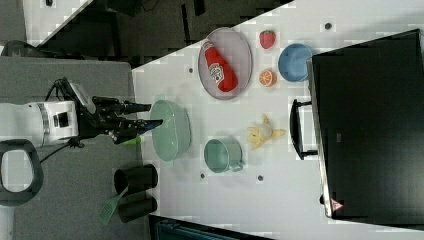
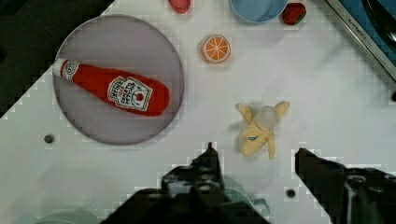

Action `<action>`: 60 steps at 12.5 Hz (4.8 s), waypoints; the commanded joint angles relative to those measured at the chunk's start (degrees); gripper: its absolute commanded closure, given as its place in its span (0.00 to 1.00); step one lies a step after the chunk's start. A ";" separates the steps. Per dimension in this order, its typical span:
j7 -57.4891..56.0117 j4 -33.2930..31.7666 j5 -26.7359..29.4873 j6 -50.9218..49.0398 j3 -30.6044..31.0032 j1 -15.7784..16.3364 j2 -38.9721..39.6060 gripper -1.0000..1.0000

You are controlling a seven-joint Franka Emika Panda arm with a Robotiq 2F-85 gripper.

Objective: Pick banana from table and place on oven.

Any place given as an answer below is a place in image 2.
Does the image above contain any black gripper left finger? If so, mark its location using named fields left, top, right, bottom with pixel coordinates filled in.
left=102, top=146, right=268, bottom=224

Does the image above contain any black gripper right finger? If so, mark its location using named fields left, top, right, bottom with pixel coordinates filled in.
left=295, top=148, right=396, bottom=224

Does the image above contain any plush peeled banana toy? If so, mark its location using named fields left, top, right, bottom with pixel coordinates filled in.
left=236, top=101, right=290, bottom=160

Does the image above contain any black and silver toaster oven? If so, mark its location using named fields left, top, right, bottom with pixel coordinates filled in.
left=324, top=0, right=396, bottom=81

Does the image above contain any red plush strawberry near oven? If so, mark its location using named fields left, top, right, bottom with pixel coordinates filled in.
left=282, top=3, right=306, bottom=25

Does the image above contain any mint green cup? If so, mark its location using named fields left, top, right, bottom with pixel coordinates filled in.
left=224, top=177, right=270, bottom=217

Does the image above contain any plush red ketchup bottle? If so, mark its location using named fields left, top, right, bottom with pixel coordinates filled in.
left=52, top=59, right=170, bottom=117

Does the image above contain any green perforated colander basket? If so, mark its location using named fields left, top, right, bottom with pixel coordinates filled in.
left=12, top=210, right=100, bottom=224

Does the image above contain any plush orange slice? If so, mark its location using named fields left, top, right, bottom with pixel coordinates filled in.
left=200, top=35, right=232, bottom=63

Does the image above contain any grey round plate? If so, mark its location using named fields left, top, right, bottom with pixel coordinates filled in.
left=51, top=15, right=185, bottom=146

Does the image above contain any pink-red plush strawberry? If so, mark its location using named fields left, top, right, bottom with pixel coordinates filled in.
left=168, top=0, right=191, bottom=14

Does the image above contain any blue bowl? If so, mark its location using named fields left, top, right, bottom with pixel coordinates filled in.
left=229, top=0, right=288, bottom=23

